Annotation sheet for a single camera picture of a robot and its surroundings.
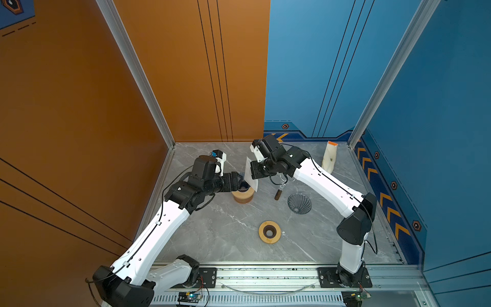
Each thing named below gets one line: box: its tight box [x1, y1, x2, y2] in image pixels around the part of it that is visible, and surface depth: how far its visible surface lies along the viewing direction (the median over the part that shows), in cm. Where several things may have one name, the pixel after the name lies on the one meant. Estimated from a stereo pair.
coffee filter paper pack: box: [321, 140, 339, 174], surface depth 107 cm
